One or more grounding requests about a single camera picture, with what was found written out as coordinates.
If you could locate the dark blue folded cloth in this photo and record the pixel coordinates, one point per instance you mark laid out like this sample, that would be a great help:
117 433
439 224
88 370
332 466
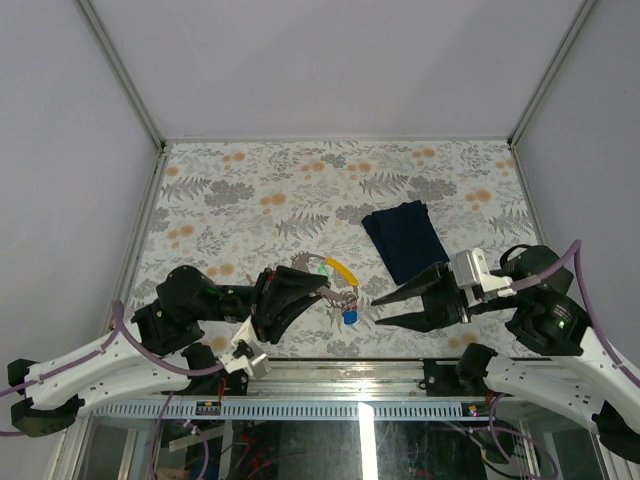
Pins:
405 239

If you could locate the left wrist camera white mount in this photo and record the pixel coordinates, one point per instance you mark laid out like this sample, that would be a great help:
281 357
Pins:
245 353

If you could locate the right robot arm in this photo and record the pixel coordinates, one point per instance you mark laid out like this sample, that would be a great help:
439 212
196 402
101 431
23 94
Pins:
533 281

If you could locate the metal keyring with yellow handle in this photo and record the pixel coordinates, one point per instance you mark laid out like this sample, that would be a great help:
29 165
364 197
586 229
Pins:
343 293

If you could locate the slotted grey cable duct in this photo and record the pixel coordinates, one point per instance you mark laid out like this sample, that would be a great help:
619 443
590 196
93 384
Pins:
249 409

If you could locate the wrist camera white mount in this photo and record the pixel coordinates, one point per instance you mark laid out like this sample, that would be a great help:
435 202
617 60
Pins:
473 277
245 353

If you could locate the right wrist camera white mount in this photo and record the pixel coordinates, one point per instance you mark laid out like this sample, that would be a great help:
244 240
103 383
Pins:
473 277

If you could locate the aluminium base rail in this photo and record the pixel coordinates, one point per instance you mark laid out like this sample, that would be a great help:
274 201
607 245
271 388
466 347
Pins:
306 379

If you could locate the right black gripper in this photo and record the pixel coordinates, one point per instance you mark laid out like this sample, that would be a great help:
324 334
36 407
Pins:
440 306

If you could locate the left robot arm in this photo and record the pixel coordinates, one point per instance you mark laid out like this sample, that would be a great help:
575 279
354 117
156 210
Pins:
194 331

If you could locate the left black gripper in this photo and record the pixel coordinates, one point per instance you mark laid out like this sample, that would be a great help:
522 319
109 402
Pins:
279 290

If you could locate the green key tag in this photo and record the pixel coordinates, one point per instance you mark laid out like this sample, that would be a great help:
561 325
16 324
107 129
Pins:
324 270

